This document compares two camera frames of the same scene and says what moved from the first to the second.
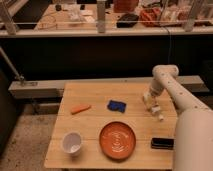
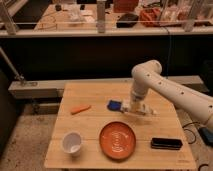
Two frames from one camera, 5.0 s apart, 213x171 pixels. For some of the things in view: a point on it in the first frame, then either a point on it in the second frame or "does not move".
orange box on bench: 150,17 does not move
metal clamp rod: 17,76 does not move
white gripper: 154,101 -> 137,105
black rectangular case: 163,143 does not move
